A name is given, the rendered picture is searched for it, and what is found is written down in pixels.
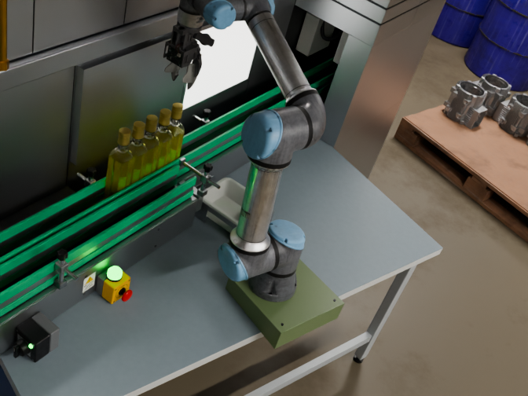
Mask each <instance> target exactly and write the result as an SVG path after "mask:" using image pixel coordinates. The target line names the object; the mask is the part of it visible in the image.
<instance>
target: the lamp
mask: <svg viewBox="0 0 528 396"><path fill-rule="evenodd" d="M122 276H123V271H122V270H121V269H120V268H119V267H118V266H112V267H110V268H109V269H108V272H107V279H108V280H109V281H111V282H118V281H120V280H121V279H122Z"/></svg>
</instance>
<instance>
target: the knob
mask: <svg viewBox="0 0 528 396"><path fill-rule="evenodd" d="M30 352H31V348H29V345H28V343H27V342H26V341H25V340H24V339H18V340H17V342H15V343H14V344H13V356H14V357H15V358H17V357H19V355H20V356H22V357H23V356H24V355H26V354H29V353H30Z"/></svg>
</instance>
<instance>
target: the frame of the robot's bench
mask: <svg viewBox="0 0 528 396"><path fill-rule="evenodd" d="M416 266H417V265H415V266H413V267H411V268H409V269H406V270H404V271H402V272H400V273H398V274H397V275H396V277H395V279H394V281H393V283H392V285H391V286H390V288H389V290H388V292H387V294H386V296H385V297H384V299H383V301H382V303H381V305H380V307H379V309H378V310H377V312H376V315H375V317H374V318H373V319H372V322H371V324H370V325H369V327H368V330H367V331H366V332H365V333H363V334H361V335H359V336H358V337H356V338H354V339H352V340H350V341H348V342H346V343H344V344H342V345H340V346H338V347H336V348H335V349H333V350H330V351H329V352H327V353H325V354H323V355H321V356H320V357H317V358H315V359H313V360H312V361H309V362H307V363H306V364H304V365H302V366H300V367H298V368H296V369H294V370H292V371H290V372H289V373H287V374H285V375H283V376H281V377H279V378H277V379H275V380H273V381H271V382H270V383H268V384H266V385H264V386H262V387H260V388H258V389H256V390H254V391H252V392H251V393H249V394H246V395H244V396H269V395H271V394H272V393H274V392H276V391H278V390H280V389H281V388H283V387H286V386H287V385H289V384H291V383H293V382H295V381H296V380H299V379H301V378H303V377H304V376H306V375H308V374H310V373H312V372H313V371H315V370H317V369H319V368H321V367H323V366H324V365H326V364H328V363H330V362H332V361H334V360H335V359H337V358H340V357H342V356H343V355H345V354H347V353H349V352H351V351H352V350H355V349H356V348H357V350H356V352H355V353H354V354H355V355H354V361H355V362H357V363H362V362H363V360H364V359H363V358H366V356H367V354H368V353H369V351H370V349H371V347H372V345H373V343H374V342H375V340H376V338H377V336H378V335H379V333H380V331H381V329H382V327H383V326H384V324H385V322H386V320H387V318H388V317H389V315H390V313H391V311H392V310H393V308H394V305H395V304H396V302H397V301H398V298H399V297H400V295H401V293H402V291H403V290H404V288H405V286H406V284H407V283H408V281H409V278H410V277H411V276H412V274H413V271H414V269H415V268H416Z"/></svg>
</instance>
